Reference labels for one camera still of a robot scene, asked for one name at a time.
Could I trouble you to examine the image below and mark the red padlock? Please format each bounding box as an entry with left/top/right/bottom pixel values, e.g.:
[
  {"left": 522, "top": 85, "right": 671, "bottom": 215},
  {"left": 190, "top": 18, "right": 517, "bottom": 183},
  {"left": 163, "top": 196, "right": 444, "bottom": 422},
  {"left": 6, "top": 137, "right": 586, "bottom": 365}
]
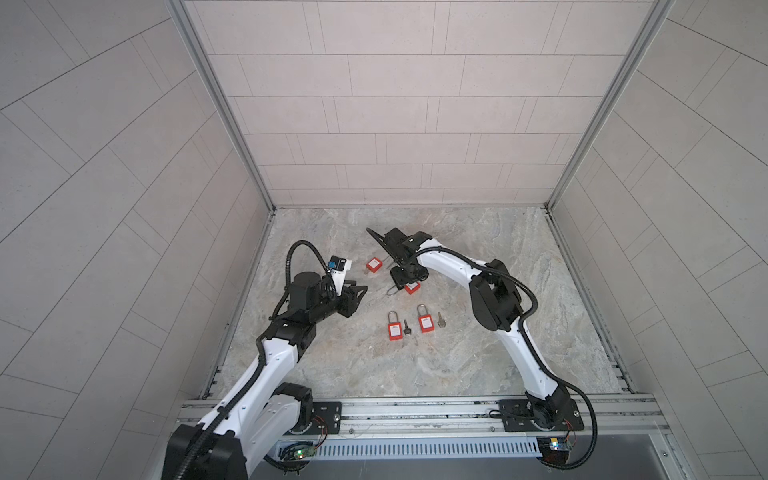
[
  {"left": 417, "top": 304, "right": 435, "bottom": 333},
  {"left": 387, "top": 310, "right": 404, "bottom": 341},
  {"left": 366, "top": 257, "right": 383, "bottom": 273},
  {"left": 386, "top": 282, "right": 420, "bottom": 296}
]

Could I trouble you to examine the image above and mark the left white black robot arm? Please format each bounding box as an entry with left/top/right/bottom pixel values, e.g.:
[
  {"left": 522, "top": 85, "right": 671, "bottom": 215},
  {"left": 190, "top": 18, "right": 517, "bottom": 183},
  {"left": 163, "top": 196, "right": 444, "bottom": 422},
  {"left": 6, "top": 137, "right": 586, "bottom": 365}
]
[{"left": 160, "top": 255, "right": 367, "bottom": 479}]

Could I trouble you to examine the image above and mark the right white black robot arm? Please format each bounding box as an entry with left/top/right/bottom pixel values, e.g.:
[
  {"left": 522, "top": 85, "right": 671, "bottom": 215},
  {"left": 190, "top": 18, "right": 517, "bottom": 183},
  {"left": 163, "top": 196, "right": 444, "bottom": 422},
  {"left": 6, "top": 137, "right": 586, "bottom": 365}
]
[{"left": 366, "top": 227, "right": 598, "bottom": 471}]

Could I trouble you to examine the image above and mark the left green circuit board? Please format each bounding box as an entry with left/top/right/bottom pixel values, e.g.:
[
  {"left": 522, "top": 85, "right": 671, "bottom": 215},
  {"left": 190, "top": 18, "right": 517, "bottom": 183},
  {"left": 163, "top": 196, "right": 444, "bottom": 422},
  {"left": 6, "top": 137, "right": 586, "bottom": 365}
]
[{"left": 279, "top": 442, "right": 317, "bottom": 463}]

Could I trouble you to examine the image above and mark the green circuit board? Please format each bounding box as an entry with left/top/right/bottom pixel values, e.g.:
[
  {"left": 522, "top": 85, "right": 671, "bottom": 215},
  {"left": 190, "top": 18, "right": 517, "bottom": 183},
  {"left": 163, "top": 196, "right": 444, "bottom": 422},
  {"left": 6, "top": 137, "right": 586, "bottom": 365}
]
[
  {"left": 279, "top": 442, "right": 317, "bottom": 463},
  {"left": 536, "top": 437, "right": 573, "bottom": 468}
]

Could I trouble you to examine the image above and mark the right green circuit board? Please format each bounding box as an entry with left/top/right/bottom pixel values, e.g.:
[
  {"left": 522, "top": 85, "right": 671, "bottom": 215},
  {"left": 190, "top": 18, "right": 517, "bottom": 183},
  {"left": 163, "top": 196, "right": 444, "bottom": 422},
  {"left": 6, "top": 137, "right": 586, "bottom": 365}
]
[{"left": 536, "top": 437, "right": 573, "bottom": 468}]

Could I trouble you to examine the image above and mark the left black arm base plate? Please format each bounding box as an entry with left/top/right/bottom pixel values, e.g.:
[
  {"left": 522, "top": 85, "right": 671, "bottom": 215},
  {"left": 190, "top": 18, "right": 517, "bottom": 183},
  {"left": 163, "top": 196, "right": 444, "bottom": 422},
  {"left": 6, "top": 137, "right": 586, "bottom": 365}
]
[{"left": 286, "top": 401, "right": 343, "bottom": 436}]

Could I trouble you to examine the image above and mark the white slotted cable duct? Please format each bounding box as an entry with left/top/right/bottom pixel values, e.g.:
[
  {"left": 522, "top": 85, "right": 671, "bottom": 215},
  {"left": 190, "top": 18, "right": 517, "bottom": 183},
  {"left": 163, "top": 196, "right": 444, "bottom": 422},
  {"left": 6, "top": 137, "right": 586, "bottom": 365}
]
[{"left": 312, "top": 436, "right": 542, "bottom": 461}]

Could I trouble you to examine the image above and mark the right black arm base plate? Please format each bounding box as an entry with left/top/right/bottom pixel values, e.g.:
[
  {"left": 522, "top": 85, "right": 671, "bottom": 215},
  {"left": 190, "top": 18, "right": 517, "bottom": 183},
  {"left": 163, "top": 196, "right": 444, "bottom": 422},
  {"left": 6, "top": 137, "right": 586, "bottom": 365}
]
[{"left": 497, "top": 398, "right": 585, "bottom": 434}]

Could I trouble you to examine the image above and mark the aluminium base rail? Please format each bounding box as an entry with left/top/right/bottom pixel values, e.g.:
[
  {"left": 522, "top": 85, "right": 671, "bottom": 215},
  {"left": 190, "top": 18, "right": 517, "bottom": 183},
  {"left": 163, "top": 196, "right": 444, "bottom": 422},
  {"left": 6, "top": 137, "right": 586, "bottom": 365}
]
[{"left": 179, "top": 392, "right": 670, "bottom": 445}]

